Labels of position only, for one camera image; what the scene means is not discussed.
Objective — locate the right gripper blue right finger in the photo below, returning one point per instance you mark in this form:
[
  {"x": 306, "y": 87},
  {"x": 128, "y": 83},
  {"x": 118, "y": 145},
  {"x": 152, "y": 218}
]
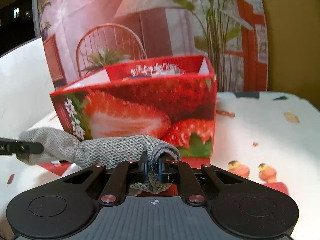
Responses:
[{"x": 160, "y": 169}]

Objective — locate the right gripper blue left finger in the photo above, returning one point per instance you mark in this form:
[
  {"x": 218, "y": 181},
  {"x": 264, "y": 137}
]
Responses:
[{"x": 143, "y": 165}]

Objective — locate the grey knitted glove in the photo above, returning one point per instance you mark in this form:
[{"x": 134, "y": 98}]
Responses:
[{"x": 60, "y": 145}]

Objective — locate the printed living room backdrop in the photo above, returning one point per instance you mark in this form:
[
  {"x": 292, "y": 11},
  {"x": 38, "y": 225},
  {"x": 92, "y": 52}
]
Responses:
[{"x": 80, "y": 35}]

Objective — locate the red strawberry cardboard box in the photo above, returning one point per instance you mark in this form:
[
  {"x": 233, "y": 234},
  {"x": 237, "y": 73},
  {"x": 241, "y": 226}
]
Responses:
[{"x": 171, "y": 98}]

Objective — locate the white marble board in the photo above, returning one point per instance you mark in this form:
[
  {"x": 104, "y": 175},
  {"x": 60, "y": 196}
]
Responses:
[{"x": 25, "y": 87}]

